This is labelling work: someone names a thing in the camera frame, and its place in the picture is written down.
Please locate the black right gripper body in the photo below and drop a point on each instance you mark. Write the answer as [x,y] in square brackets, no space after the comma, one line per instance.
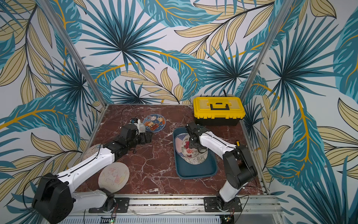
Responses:
[191,131]

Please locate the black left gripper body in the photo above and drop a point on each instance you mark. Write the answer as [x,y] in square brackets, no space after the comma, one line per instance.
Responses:
[140,139]

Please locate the rose flower coaster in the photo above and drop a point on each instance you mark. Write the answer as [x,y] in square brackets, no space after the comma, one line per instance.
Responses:
[187,150]

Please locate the teal plastic storage tray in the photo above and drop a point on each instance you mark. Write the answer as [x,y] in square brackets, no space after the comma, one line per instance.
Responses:
[188,171]

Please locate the purple bunny planet coaster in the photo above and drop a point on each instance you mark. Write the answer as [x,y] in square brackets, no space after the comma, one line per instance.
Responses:
[178,142]

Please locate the alpaca coaster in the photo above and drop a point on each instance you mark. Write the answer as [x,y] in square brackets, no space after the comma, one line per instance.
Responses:
[201,157]

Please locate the green tulip bunny coaster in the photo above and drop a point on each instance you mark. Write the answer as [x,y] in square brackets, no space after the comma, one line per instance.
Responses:
[192,161]

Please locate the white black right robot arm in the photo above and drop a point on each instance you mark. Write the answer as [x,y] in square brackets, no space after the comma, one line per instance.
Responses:
[238,163]

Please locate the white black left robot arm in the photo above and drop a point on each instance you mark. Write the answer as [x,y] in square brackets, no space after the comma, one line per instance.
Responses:
[56,195]

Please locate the yellow black toolbox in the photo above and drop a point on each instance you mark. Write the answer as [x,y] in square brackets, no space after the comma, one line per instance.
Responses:
[218,111]

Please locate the blue denim bears coaster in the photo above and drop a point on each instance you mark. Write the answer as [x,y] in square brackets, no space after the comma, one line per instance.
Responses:
[154,123]

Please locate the beige doodle coaster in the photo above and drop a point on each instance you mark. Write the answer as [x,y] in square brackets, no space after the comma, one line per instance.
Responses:
[93,150]

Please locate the pale pink cat coaster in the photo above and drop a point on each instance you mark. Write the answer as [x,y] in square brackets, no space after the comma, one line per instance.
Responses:
[114,177]

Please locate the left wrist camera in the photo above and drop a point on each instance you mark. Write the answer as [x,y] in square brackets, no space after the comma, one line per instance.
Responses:
[135,121]

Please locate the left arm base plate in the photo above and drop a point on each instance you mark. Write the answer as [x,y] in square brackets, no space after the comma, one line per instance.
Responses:
[113,205]

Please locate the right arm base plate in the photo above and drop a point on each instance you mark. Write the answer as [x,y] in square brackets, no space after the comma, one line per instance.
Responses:
[216,204]

